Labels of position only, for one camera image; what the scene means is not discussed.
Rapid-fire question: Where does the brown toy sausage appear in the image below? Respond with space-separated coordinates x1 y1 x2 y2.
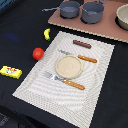
73 40 91 49

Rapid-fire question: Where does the red toy tomato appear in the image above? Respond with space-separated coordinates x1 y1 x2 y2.
32 48 44 60

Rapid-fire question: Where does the yellow toy banana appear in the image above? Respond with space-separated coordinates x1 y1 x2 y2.
44 28 50 41

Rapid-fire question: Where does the yellow butter box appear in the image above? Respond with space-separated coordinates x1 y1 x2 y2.
0 66 22 79

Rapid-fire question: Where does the round tan wooden plate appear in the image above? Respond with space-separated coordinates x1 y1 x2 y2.
55 55 83 79

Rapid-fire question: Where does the white woven placemat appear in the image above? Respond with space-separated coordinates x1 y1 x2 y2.
13 31 114 128

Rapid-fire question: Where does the brown wooden board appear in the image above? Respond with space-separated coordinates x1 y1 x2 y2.
48 0 128 43

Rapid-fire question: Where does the grey pot centre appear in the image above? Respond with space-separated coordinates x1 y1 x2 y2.
81 0 104 24

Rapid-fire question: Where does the beige bowl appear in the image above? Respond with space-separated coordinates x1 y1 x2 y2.
116 4 128 31

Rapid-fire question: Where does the fork with wooden handle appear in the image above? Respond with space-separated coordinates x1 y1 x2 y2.
44 72 85 90

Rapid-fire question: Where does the knife with wooden handle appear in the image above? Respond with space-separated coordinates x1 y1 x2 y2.
58 50 97 63

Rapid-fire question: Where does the grey pot with long handle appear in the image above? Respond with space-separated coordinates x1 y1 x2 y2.
41 0 82 20

